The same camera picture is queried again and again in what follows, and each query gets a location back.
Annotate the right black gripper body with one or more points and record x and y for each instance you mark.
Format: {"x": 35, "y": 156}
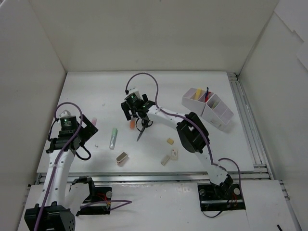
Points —
{"x": 130, "y": 110}

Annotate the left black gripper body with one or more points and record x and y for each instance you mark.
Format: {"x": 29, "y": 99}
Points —
{"x": 89, "y": 128}

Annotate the orange highlighter marker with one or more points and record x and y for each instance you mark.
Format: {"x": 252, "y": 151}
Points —
{"x": 132, "y": 124}

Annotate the black handled scissors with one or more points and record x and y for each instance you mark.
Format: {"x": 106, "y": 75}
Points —
{"x": 145, "y": 124}

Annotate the tan eraser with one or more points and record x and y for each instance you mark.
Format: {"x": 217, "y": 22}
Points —
{"x": 170, "y": 141}

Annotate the white eraser with label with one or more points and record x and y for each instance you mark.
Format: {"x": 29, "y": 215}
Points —
{"x": 174, "y": 154}

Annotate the red gel pen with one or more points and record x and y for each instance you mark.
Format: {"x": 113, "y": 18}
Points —
{"x": 208, "y": 96}

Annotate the blue ballpoint pen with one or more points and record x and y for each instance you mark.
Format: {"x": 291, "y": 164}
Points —
{"x": 206, "y": 94}

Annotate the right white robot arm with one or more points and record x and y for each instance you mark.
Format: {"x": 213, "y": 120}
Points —
{"x": 192, "y": 134}

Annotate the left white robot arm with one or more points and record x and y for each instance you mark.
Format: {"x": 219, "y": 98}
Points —
{"x": 56, "y": 209}

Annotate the grey white eraser block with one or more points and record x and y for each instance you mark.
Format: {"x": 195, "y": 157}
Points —
{"x": 165, "y": 159}

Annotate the purple divided organizer box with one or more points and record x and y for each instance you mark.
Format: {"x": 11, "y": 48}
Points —
{"x": 220, "y": 117}

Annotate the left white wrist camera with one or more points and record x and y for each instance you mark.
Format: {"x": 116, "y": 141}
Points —
{"x": 64, "y": 114}

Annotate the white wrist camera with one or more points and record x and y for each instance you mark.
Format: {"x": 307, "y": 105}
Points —
{"x": 132, "y": 91}
{"x": 64, "y": 114}

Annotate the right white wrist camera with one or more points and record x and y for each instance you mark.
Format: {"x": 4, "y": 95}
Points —
{"x": 132, "y": 91}

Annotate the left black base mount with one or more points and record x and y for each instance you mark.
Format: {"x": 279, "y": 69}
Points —
{"x": 97, "y": 194}

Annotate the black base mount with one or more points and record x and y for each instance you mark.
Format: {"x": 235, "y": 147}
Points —
{"x": 211, "y": 201}
{"x": 97, "y": 194}

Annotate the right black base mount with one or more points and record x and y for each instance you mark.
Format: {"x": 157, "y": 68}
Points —
{"x": 211, "y": 201}

